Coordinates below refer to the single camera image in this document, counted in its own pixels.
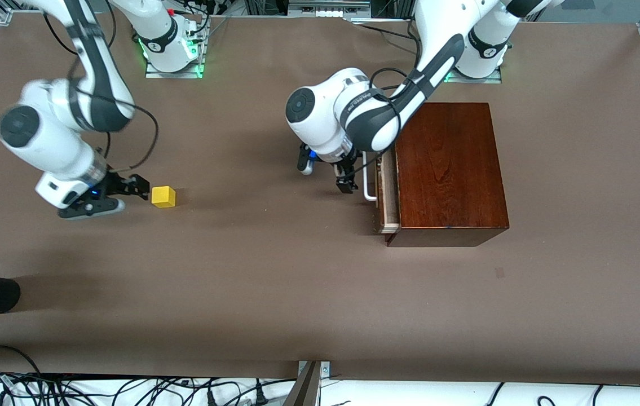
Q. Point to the brown table cover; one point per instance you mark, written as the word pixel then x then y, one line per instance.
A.
pixel 241 270

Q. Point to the aluminium bracket plate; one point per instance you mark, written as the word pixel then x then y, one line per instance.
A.
pixel 325 369

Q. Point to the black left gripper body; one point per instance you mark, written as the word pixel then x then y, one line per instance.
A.
pixel 345 167

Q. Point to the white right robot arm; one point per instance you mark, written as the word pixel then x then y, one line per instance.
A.
pixel 49 141

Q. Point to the yellow block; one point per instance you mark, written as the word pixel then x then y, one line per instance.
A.
pixel 163 197

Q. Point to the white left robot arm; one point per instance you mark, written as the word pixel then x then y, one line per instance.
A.
pixel 325 118

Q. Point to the small brown tape patch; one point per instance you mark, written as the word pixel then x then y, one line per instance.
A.
pixel 500 272

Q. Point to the white power strip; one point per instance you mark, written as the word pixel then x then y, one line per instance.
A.
pixel 325 10

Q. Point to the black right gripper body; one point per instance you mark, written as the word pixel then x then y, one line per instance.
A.
pixel 116 184

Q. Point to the dark brown wooden cabinet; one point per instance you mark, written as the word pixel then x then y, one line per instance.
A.
pixel 449 169

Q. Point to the black power plug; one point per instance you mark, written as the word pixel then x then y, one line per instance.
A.
pixel 212 399
pixel 260 397

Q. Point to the grey metal beam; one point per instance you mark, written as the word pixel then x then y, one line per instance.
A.
pixel 303 392

